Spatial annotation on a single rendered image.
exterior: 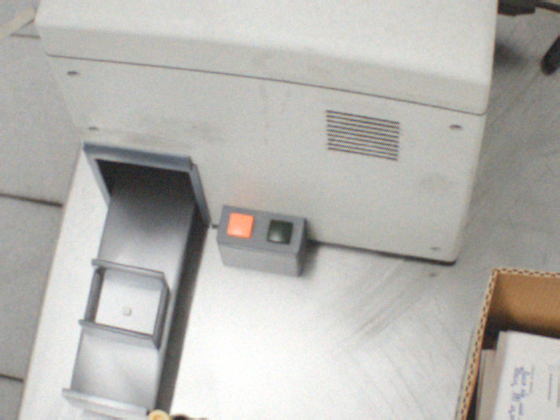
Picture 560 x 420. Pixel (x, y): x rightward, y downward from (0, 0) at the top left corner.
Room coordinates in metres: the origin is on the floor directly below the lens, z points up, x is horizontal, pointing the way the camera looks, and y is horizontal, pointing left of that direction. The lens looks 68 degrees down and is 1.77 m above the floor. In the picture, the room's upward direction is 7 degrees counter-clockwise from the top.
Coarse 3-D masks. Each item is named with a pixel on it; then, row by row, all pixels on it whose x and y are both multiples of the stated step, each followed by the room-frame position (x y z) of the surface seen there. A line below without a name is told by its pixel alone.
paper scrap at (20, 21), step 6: (30, 6) 1.17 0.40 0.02; (24, 12) 1.16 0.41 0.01; (30, 12) 1.16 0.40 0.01; (18, 18) 1.16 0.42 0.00; (24, 18) 1.15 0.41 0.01; (30, 18) 1.15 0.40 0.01; (6, 24) 1.15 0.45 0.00; (12, 24) 1.15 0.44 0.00; (18, 24) 1.15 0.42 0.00; (24, 24) 1.14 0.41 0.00; (0, 30) 1.14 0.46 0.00; (6, 30) 1.14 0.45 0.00; (12, 30) 1.14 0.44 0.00; (0, 36) 1.13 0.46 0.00; (6, 36) 1.13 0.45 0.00
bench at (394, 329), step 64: (512, 64) 0.47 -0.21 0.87; (512, 128) 0.41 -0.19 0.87; (512, 192) 0.36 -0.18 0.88; (64, 256) 0.35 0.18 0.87; (192, 256) 0.34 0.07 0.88; (320, 256) 0.33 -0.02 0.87; (384, 256) 0.32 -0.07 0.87; (512, 256) 0.31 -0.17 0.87; (64, 320) 0.30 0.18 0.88; (192, 320) 0.29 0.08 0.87; (256, 320) 0.29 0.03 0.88; (320, 320) 0.28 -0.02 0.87; (384, 320) 0.27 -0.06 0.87; (448, 320) 0.26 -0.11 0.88; (64, 384) 0.25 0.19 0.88; (192, 384) 0.24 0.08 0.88; (256, 384) 0.23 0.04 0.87; (320, 384) 0.23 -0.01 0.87; (384, 384) 0.22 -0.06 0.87; (448, 384) 0.21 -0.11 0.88
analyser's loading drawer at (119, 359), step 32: (128, 192) 0.38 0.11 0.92; (160, 192) 0.38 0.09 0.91; (192, 192) 0.38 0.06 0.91; (128, 224) 0.36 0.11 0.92; (160, 224) 0.35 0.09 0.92; (128, 256) 0.33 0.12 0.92; (160, 256) 0.33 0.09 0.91; (96, 288) 0.31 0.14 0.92; (128, 288) 0.31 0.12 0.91; (160, 288) 0.30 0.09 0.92; (96, 320) 0.28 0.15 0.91; (128, 320) 0.28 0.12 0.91; (160, 320) 0.28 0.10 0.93; (96, 352) 0.26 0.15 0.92; (128, 352) 0.26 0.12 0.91; (160, 352) 0.26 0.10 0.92; (96, 384) 0.23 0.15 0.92; (128, 384) 0.23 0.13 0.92; (128, 416) 0.21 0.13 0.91
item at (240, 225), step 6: (234, 216) 0.35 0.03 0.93; (240, 216) 0.35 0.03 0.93; (246, 216) 0.35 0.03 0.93; (252, 216) 0.35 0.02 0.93; (234, 222) 0.34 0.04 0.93; (240, 222) 0.34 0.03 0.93; (246, 222) 0.34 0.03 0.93; (252, 222) 0.34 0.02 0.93; (228, 228) 0.34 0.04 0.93; (234, 228) 0.34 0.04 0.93; (240, 228) 0.34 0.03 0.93; (246, 228) 0.34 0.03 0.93; (228, 234) 0.34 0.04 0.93; (234, 234) 0.33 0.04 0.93; (240, 234) 0.33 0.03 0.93; (246, 234) 0.33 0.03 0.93
